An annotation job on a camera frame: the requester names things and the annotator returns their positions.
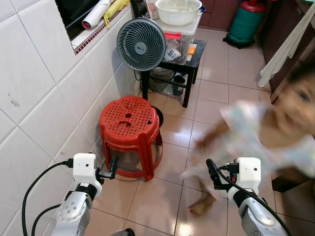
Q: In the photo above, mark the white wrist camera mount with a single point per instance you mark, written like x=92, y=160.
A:
x=84, y=167
x=248, y=172

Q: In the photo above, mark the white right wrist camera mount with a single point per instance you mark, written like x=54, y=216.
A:
x=248, y=172

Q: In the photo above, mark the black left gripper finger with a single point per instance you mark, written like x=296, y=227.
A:
x=113, y=167

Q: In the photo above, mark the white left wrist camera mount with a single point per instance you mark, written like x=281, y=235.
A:
x=84, y=167

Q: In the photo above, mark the small child in pale dress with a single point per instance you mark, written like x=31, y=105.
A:
x=246, y=137

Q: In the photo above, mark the black side table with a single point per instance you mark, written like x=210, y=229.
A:
x=198, y=53

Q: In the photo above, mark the green gas cylinder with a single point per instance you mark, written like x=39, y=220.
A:
x=246, y=24

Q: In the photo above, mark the white paper roll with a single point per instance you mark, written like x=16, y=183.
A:
x=96, y=14

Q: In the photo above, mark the grey standing fan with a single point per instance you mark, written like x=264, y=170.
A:
x=141, y=45

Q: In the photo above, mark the red plastic stool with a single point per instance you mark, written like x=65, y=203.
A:
x=129, y=118

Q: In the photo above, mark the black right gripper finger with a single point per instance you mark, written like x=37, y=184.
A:
x=212, y=172

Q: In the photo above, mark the white hanging cloth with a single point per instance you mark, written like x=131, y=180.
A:
x=280, y=54

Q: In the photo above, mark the clear plastic storage box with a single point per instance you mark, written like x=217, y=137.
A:
x=183, y=48

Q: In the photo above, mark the white plastic basin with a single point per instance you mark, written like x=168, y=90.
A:
x=178, y=17

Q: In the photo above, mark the dark brown cabinet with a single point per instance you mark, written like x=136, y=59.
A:
x=275, y=19

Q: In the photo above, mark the yellow cloth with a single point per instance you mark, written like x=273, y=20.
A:
x=118, y=7

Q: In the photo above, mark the metal pot with lid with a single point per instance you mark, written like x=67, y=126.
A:
x=161, y=81

